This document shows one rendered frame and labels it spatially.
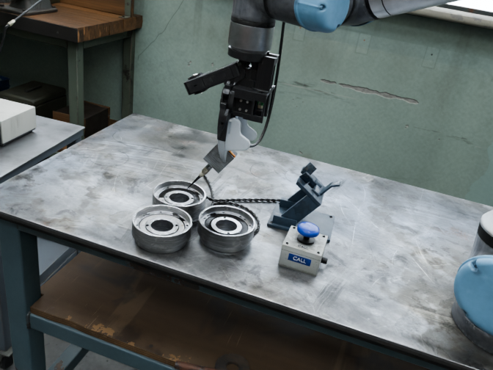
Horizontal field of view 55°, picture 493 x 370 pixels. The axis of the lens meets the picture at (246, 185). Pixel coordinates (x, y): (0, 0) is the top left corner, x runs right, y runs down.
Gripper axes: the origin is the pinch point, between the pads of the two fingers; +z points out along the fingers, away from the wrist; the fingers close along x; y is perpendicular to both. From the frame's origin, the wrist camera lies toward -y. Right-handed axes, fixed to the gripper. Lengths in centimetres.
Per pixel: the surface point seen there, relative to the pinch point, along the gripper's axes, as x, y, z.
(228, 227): -6.7, 4.6, 12.0
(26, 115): 33, -69, 19
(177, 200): -1.9, -7.9, 12.1
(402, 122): 150, 47, 31
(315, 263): -12.6, 22.1, 10.7
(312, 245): -10.1, 20.8, 8.8
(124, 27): 139, -94, 11
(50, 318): -16, -28, 39
